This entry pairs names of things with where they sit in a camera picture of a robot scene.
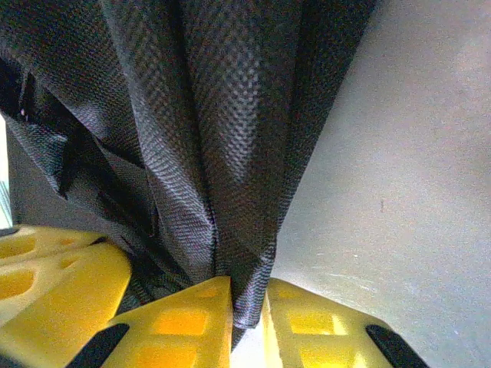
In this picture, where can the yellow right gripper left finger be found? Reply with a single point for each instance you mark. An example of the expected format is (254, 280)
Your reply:
(172, 329)

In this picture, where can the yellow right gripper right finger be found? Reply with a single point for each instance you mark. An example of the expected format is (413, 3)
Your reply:
(318, 333)

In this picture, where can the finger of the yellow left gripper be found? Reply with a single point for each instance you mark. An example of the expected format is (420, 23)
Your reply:
(69, 295)
(42, 239)

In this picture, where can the black fabric backpack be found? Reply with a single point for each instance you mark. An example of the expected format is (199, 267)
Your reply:
(192, 115)

